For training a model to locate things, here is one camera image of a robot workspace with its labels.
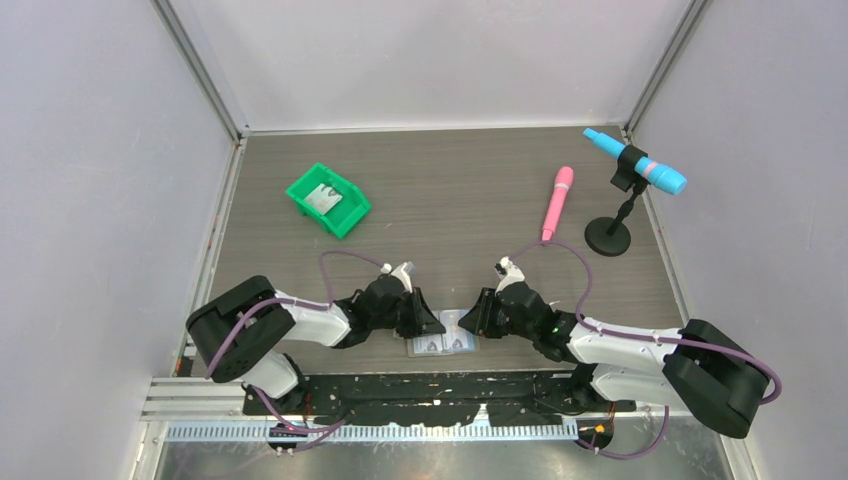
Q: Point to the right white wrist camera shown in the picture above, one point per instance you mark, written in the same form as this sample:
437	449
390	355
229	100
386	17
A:
508	273

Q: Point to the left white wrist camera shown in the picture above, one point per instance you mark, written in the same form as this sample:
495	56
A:
403	272

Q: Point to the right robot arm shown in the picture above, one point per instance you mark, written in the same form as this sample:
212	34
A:
696	368

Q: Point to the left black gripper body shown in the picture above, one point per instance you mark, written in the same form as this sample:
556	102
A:
402	317

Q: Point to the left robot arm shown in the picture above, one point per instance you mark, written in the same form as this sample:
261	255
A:
236	333

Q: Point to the black microphone stand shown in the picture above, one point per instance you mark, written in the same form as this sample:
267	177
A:
609	236

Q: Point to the pink toy microphone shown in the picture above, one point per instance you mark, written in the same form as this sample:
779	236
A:
562	184

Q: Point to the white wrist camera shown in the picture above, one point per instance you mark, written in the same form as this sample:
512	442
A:
403	272
508	273

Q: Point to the green plastic bin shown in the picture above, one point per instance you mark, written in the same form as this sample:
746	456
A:
345	216

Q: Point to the white credit card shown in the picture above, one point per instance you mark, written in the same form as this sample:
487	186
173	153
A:
428	345

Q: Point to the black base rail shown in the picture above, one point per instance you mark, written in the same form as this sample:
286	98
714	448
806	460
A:
509	398

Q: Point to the blue toy microphone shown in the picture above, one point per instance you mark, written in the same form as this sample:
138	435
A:
634	165

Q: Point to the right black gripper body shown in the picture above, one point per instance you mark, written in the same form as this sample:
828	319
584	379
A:
504	325

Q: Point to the grey card in bin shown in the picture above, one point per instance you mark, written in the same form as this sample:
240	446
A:
323	198

